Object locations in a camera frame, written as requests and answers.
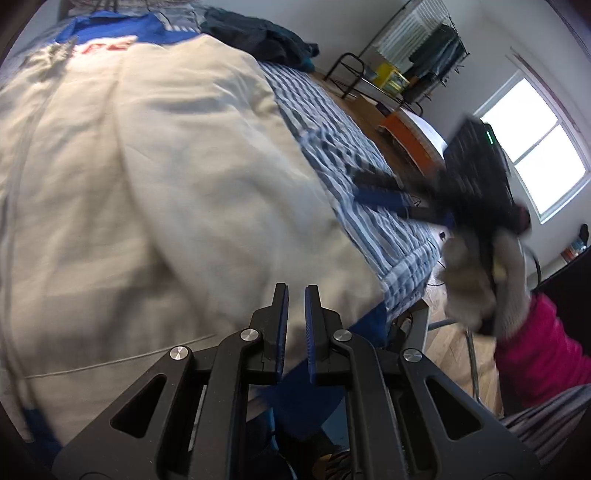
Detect dark navy folded garment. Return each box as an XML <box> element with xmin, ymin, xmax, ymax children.
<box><xmin>200</xmin><ymin>7</ymin><xmax>320</xmax><ymax>73</ymax></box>

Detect dark hanging clothes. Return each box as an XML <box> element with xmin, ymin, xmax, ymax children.
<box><xmin>404</xmin><ymin>23</ymin><xmax>468</xmax><ymax>97</ymax></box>

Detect magenta right sleeve forearm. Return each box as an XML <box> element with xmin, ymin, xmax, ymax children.
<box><xmin>495</xmin><ymin>294</ymin><xmax>590</xmax><ymax>407</ymax></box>

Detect right gloved hand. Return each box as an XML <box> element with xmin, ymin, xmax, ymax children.
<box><xmin>439</xmin><ymin>230</ymin><xmax>531</xmax><ymax>340</ymax></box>

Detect black clothes rack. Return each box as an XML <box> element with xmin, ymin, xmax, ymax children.
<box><xmin>322</xmin><ymin>0</ymin><xmax>471</xmax><ymax>116</ymax></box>

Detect beige and blue jacket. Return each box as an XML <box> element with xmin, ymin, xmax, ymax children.
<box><xmin>1</xmin><ymin>33</ymin><xmax>384</xmax><ymax>444</ymax></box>

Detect checkered blue bed sheet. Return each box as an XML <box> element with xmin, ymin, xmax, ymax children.
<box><xmin>262</xmin><ymin>63</ymin><xmax>440</xmax><ymax>319</ymax></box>

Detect striped hanging towel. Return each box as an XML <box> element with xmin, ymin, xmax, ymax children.
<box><xmin>373</xmin><ymin>0</ymin><xmax>451</xmax><ymax>68</ymax></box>

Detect grey striped trouser leg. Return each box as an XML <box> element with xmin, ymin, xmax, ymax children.
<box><xmin>501</xmin><ymin>385</ymin><xmax>590</xmax><ymax>465</ymax></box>

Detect yellow box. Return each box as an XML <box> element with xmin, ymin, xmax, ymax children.
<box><xmin>373</xmin><ymin>62</ymin><xmax>409</xmax><ymax>95</ymax></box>

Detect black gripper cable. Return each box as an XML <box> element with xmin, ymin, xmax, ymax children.
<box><xmin>521</xmin><ymin>244</ymin><xmax>544</xmax><ymax>296</ymax></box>

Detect window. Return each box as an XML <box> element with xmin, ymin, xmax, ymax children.
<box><xmin>475</xmin><ymin>71</ymin><xmax>590</xmax><ymax>224</ymax></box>

